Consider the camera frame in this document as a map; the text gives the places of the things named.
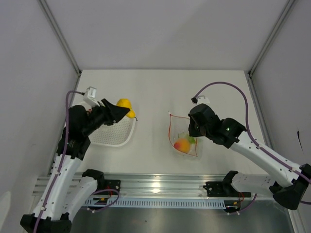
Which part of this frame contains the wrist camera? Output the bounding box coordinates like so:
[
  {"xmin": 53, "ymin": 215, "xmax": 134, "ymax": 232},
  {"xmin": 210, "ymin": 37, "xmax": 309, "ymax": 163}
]
[
  {"xmin": 83, "ymin": 86, "xmax": 100, "ymax": 107},
  {"xmin": 191, "ymin": 96, "xmax": 210, "ymax": 105}
]

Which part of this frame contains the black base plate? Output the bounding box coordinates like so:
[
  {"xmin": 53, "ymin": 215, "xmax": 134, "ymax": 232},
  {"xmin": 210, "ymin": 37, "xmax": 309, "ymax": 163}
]
[
  {"xmin": 97, "ymin": 180, "xmax": 121, "ymax": 196},
  {"xmin": 203, "ymin": 181, "xmax": 251, "ymax": 198}
]

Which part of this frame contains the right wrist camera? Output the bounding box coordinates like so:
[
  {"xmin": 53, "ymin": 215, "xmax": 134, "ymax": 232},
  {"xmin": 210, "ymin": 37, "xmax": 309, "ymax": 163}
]
[{"xmin": 191, "ymin": 96, "xmax": 210, "ymax": 105}]

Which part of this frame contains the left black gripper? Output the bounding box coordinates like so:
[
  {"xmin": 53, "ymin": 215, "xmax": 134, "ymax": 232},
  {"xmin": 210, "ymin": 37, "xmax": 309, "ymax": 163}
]
[{"xmin": 83, "ymin": 98, "xmax": 130, "ymax": 135}]

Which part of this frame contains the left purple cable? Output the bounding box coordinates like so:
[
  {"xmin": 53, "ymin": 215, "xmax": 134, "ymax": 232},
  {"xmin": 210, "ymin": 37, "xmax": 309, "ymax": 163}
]
[{"xmin": 34, "ymin": 90, "xmax": 120, "ymax": 233}]

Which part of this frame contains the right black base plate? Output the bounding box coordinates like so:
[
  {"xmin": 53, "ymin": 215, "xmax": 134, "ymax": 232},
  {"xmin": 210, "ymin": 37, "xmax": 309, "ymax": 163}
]
[{"xmin": 203, "ymin": 181, "xmax": 251, "ymax": 198}]

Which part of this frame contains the white perforated plastic basket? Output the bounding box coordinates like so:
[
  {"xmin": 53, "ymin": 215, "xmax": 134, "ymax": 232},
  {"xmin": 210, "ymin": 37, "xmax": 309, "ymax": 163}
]
[{"xmin": 81, "ymin": 101, "xmax": 136, "ymax": 147}]

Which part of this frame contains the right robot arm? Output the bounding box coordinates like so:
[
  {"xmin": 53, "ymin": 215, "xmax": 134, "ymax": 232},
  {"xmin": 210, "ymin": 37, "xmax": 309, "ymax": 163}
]
[{"xmin": 188, "ymin": 103, "xmax": 311, "ymax": 210}]

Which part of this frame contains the orange fruit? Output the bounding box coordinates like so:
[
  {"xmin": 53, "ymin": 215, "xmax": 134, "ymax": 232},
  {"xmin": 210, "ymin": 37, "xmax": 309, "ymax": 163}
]
[{"xmin": 173, "ymin": 138, "xmax": 191, "ymax": 153}]

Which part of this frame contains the clear zip top bag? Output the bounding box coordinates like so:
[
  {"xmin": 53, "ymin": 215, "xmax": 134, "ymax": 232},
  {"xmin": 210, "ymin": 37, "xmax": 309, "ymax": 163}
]
[{"xmin": 168, "ymin": 112, "xmax": 202, "ymax": 160}]

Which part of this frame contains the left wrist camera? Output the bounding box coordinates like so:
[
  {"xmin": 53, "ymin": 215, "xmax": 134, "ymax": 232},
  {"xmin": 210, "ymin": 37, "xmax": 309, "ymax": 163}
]
[{"xmin": 83, "ymin": 86, "xmax": 100, "ymax": 107}]

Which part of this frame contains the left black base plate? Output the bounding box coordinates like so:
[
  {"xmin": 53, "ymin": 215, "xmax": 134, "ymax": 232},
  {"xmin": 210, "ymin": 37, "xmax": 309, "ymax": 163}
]
[{"xmin": 97, "ymin": 180, "xmax": 121, "ymax": 196}]

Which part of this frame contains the aluminium mounting rail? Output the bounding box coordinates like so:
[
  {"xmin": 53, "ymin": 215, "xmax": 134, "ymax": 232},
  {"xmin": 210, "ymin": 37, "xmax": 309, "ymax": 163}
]
[{"xmin": 33, "ymin": 173, "xmax": 280, "ymax": 201}]

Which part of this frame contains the white slotted cable duct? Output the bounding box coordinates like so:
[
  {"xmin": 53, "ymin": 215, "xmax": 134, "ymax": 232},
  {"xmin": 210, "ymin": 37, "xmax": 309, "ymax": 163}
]
[{"xmin": 82, "ymin": 198, "xmax": 226, "ymax": 209}]

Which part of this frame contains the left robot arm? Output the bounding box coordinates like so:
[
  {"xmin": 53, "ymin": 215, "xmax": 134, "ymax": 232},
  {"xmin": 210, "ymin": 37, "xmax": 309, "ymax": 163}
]
[{"xmin": 20, "ymin": 99, "xmax": 131, "ymax": 233}]

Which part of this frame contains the yellow pear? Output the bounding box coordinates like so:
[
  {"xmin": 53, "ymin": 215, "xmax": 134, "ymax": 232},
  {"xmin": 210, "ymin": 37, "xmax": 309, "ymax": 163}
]
[{"xmin": 117, "ymin": 99, "xmax": 137, "ymax": 120}]

